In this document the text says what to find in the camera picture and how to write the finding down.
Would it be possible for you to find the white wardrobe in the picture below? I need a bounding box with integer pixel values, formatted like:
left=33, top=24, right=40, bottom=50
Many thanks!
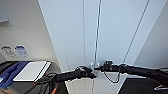
left=37, top=0, right=168, bottom=94

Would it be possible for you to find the white bin lid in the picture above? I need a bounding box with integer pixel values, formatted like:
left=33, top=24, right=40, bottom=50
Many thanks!
left=12, top=60, right=52, bottom=83

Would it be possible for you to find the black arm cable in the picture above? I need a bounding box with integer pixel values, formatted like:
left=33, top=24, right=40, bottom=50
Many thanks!
left=102, top=70, right=122, bottom=85

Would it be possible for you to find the white wall board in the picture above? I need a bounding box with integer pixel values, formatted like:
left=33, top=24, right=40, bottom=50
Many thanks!
left=0, top=6, right=9, bottom=24

